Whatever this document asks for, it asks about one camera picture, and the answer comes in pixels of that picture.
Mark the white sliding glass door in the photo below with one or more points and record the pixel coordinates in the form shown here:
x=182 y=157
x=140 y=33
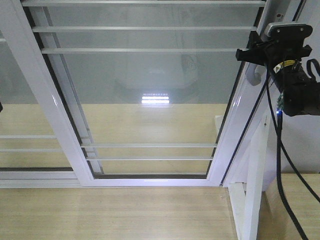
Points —
x=155 y=53

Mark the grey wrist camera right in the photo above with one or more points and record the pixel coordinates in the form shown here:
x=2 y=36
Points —
x=288 y=30

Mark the white angled support brace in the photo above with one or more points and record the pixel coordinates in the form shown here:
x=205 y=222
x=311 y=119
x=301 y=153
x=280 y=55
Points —
x=245 y=189

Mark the light wooden floor platform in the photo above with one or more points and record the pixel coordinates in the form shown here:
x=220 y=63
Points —
x=131 y=213

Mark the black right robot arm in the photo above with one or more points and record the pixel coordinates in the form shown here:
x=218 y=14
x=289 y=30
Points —
x=300 y=88

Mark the light wooden box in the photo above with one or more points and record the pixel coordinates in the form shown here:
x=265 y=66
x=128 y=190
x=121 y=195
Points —
x=274 y=221

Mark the white fixed glass panel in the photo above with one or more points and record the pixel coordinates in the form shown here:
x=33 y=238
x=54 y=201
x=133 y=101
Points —
x=30 y=154

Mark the grey metal door handle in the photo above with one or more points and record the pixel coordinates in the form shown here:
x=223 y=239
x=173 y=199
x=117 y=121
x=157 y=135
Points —
x=255 y=75

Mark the green circuit board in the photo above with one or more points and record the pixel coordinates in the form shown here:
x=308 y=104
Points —
x=280 y=104

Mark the white door frame post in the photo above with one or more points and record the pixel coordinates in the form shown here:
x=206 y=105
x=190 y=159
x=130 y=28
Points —
x=244 y=114

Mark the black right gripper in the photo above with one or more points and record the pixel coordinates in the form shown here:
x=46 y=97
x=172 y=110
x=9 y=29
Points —
x=273 y=53

